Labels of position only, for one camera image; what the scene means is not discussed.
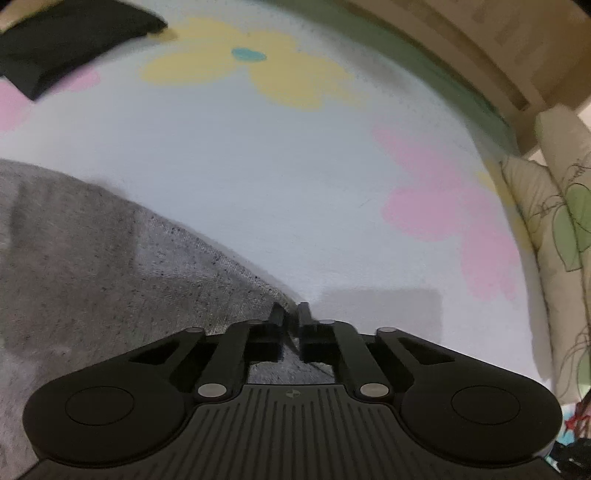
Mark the floral printed blanket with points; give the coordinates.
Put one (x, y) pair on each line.
(277, 184)

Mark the leaf print pillow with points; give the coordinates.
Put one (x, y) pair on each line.
(545, 258)
(568, 147)

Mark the wooden headboard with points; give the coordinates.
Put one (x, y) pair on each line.
(485, 46)

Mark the colourful printed cloth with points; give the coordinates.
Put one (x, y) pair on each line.
(575, 443)

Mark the black folded cloth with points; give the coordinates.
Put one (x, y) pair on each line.
(69, 37)

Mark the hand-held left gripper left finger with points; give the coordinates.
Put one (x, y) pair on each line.
(277, 319)

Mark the grey speckled pants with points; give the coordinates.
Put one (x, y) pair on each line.
(92, 277)

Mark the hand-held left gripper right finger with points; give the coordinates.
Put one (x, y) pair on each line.
(304, 319)

